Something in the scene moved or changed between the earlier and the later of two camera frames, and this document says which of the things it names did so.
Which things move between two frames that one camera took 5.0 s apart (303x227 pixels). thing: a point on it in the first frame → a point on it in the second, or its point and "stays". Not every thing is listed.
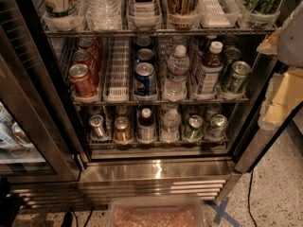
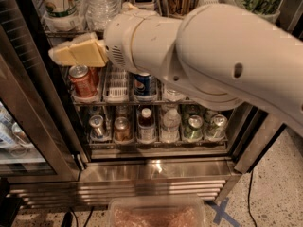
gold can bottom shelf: (122, 131) stays
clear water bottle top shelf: (103, 8) stays
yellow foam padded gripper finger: (271, 45) → (86, 50)
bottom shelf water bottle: (171, 121) stays
